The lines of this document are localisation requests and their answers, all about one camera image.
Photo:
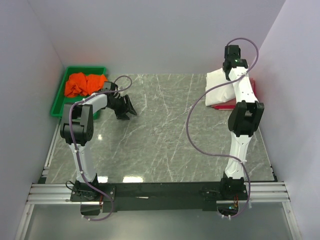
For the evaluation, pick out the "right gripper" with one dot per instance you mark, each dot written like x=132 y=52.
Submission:
x=227 y=78

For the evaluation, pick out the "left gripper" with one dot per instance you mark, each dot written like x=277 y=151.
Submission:
x=126 y=108

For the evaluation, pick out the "white printed t-shirt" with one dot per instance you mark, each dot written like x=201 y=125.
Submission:
x=221 y=94

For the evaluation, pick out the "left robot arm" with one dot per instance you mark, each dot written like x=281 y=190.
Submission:
x=77 y=128

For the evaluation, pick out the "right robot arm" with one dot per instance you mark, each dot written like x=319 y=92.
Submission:
x=243 y=121

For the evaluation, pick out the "orange t-shirt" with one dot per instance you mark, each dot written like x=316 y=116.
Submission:
x=79 y=84

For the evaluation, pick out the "green plastic tray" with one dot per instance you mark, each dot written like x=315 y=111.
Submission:
x=61 y=99

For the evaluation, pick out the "black base beam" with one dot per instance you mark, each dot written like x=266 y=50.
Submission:
x=145 y=196

